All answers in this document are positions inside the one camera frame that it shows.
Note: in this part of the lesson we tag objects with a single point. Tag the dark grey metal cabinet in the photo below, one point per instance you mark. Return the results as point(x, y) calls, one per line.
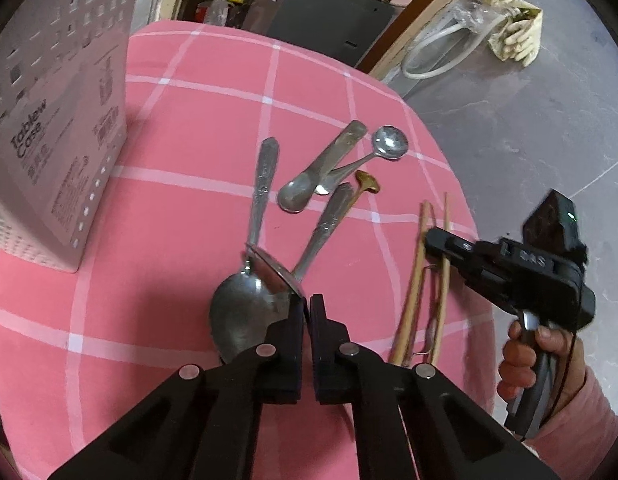
point(314, 20)

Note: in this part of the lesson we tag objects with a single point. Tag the wooden chopstick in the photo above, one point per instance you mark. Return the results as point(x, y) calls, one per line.
point(414, 280)

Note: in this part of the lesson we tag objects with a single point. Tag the person's right forearm pink sleeve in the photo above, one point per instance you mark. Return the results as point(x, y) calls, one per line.
point(584, 425)

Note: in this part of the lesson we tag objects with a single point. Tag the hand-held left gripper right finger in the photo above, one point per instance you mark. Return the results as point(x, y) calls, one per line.
point(330, 360)

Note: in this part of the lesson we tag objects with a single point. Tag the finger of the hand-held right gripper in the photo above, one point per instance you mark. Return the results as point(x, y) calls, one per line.
point(446, 245)

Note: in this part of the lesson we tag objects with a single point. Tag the cream rubber gloves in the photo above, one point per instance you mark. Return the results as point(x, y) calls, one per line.
point(519, 35)

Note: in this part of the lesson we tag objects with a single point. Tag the person's right hand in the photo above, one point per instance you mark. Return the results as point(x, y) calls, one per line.
point(514, 355)

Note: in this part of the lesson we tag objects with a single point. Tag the white perforated utensil case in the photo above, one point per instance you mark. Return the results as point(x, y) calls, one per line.
point(49, 110)

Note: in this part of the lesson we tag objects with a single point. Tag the small steel spoon round bowl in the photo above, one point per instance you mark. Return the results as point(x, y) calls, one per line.
point(391, 141)

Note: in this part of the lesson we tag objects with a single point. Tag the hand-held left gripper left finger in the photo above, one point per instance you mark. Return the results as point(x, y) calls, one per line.
point(288, 360)

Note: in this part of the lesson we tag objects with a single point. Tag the large embossed steel spoon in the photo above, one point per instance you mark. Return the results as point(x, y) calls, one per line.
point(239, 310)
point(325, 222)

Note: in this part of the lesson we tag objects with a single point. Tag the pink checked tablecloth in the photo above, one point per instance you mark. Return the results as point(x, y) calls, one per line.
point(189, 135)

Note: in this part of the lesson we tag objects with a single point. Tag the small brown spoon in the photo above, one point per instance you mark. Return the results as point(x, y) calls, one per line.
point(366, 181)

